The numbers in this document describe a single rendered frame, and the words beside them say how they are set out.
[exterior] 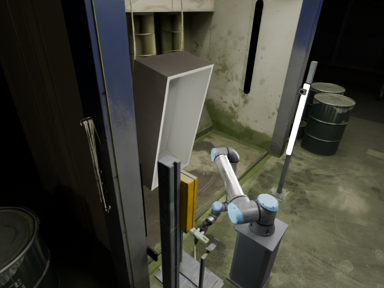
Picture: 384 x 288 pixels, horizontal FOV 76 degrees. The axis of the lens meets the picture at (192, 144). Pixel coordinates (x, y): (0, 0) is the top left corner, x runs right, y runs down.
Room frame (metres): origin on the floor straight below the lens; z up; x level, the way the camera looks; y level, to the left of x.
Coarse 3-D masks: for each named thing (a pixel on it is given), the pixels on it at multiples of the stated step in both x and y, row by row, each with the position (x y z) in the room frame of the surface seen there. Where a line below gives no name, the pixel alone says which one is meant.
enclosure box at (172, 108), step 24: (144, 72) 1.88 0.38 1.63; (168, 72) 1.83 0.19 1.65; (192, 72) 1.98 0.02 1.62; (144, 96) 1.89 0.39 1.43; (168, 96) 2.38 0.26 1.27; (192, 96) 2.35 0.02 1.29; (144, 120) 1.90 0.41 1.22; (168, 120) 2.47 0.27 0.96; (192, 120) 2.34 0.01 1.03; (144, 144) 1.91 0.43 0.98; (168, 144) 2.54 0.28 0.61; (192, 144) 2.31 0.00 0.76; (144, 168) 1.92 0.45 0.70
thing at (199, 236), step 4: (192, 232) 1.56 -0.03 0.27; (196, 232) 1.55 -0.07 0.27; (196, 236) 1.53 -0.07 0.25; (200, 236) 1.52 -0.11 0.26; (204, 236) 1.52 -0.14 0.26; (196, 240) 1.56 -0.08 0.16; (200, 240) 1.51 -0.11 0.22; (204, 240) 1.49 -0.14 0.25; (208, 240) 1.49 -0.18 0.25; (196, 244) 1.59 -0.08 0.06
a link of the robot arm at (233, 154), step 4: (228, 148) 1.87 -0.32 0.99; (232, 148) 1.90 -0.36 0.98; (232, 152) 1.85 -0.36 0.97; (236, 152) 1.88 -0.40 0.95; (232, 156) 1.83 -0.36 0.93; (236, 156) 1.85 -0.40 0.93; (232, 160) 1.83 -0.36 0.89; (236, 160) 1.83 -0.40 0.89; (232, 164) 1.84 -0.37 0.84; (236, 164) 1.85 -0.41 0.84; (232, 168) 1.83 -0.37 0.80; (236, 168) 1.84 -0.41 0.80; (236, 172) 1.84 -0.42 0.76; (236, 176) 1.84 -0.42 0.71; (228, 196) 1.79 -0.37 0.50; (228, 200) 1.79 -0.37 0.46; (224, 204) 1.78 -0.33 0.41; (228, 204) 1.78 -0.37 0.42
